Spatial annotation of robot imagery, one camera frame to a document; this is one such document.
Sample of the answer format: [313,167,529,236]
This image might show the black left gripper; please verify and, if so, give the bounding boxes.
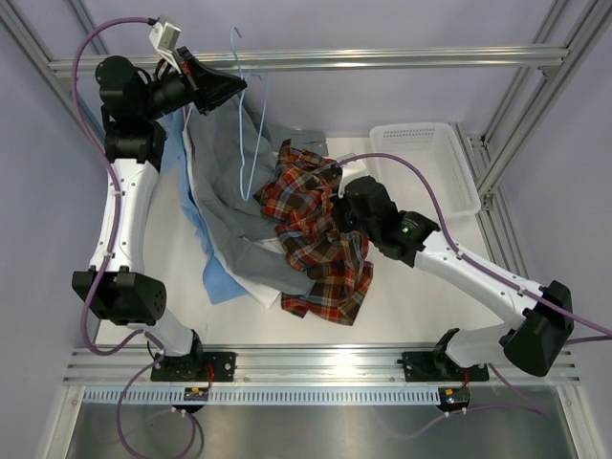
[138,47,245,122]

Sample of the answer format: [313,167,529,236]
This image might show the light blue hanger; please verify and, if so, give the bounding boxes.
[229,26,270,202]

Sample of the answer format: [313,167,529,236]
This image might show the plaid shirt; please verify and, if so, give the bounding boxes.
[254,140,374,326]

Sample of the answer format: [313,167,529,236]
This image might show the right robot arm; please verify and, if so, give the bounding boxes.
[333,176,574,381]

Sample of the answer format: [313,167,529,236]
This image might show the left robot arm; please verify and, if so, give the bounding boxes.
[72,47,247,382]

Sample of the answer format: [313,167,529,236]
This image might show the grey shirt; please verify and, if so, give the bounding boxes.
[187,97,328,295]

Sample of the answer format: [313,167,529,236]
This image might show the light blue shirt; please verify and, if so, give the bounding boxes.
[161,106,248,304]

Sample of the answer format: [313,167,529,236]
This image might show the white plastic basket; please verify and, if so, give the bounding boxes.
[366,122,481,221]

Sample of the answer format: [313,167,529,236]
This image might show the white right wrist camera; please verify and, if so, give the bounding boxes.
[337,154,368,198]

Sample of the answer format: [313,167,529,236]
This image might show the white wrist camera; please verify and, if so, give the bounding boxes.
[337,154,368,198]
[149,15,182,72]

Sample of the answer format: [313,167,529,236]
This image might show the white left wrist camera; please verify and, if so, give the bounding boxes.
[149,15,182,72]

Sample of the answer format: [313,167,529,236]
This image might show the aluminium frame left posts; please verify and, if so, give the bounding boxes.
[1,1,104,142]

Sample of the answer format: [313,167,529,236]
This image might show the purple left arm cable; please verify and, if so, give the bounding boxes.
[69,15,166,358]

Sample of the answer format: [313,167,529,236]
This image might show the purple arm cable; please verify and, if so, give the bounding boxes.
[69,15,166,358]
[334,152,612,346]

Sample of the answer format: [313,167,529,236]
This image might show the purple floor cable left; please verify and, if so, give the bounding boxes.
[116,362,198,458]

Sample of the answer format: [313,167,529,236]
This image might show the purple floor cable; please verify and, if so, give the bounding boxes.
[372,362,551,439]
[116,362,198,458]

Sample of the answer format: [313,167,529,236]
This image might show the aluminium hanging rail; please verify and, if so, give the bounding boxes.
[47,43,571,79]

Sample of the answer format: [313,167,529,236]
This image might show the purple floor cable right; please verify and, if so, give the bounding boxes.
[372,362,551,439]

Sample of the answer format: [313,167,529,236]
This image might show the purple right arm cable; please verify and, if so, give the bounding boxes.
[334,152,612,346]

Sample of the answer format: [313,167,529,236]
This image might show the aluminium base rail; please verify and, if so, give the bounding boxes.
[61,343,579,386]

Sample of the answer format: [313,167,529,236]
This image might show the white slotted cable duct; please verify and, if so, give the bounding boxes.
[83,386,441,405]

